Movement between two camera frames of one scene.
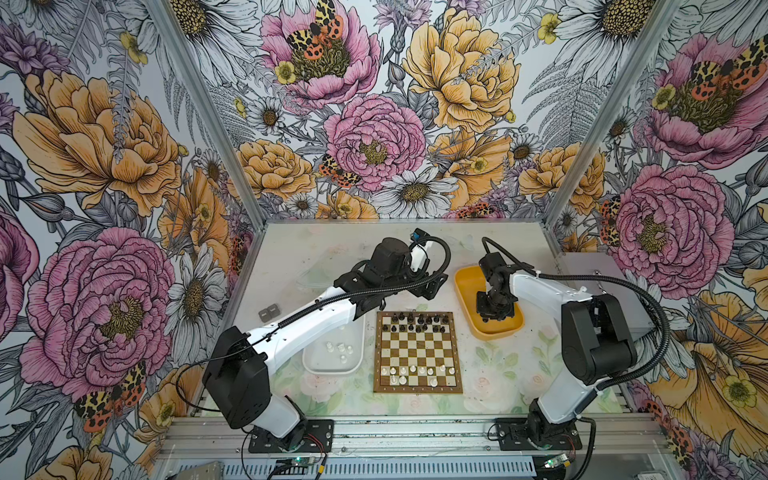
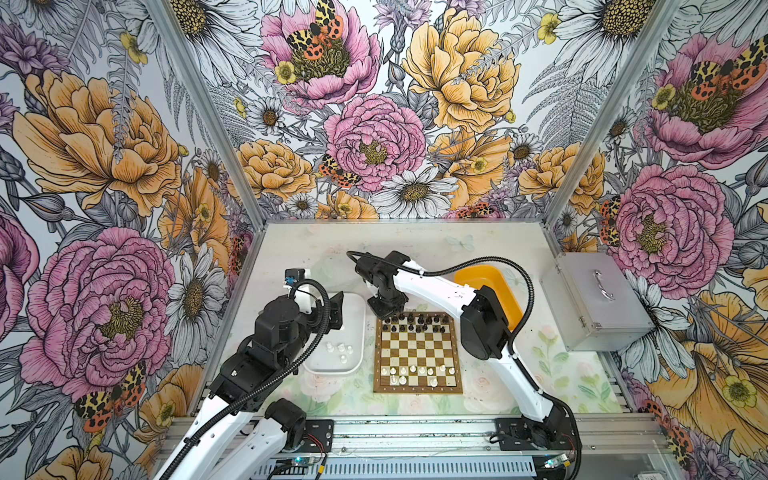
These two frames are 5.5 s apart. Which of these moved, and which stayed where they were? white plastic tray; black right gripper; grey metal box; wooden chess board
Moved: black right gripper
Stayed: wooden chess board; grey metal box; white plastic tray
